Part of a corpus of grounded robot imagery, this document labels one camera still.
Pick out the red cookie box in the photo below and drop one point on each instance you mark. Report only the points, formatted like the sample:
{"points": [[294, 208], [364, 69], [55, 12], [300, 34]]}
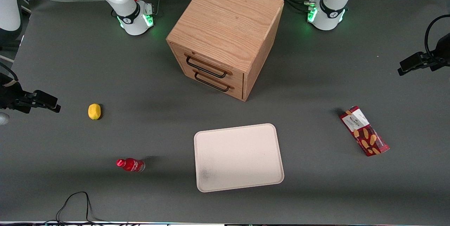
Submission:
{"points": [[364, 131]]}

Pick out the deep wooden drawer front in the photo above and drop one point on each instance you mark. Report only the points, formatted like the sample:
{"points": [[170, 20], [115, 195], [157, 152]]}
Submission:
{"points": [[232, 90]]}

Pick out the oak wooden drawer cabinet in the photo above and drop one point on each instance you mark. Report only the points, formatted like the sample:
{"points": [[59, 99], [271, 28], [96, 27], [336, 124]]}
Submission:
{"points": [[228, 22]]}

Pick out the yellow lemon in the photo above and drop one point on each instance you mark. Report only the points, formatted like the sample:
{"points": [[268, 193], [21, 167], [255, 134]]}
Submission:
{"points": [[94, 111]]}

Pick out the shallow wooden drawer front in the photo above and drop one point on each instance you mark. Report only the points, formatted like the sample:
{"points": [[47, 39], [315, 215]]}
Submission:
{"points": [[214, 62]]}

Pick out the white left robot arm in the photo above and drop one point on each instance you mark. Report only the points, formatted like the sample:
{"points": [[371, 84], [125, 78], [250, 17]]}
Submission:
{"points": [[332, 4]]}

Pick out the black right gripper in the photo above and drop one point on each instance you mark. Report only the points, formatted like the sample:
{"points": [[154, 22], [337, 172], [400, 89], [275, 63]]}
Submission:
{"points": [[7, 96]]}

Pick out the beige plastic tray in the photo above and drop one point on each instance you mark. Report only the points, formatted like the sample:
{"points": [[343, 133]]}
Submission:
{"points": [[237, 157]]}

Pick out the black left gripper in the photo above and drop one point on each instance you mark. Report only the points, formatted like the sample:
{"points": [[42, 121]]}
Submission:
{"points": [[441, 52]]}

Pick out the red soda bottle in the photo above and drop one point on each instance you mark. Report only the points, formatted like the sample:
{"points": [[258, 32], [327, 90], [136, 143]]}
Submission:
{"points": [[132, 165]]}

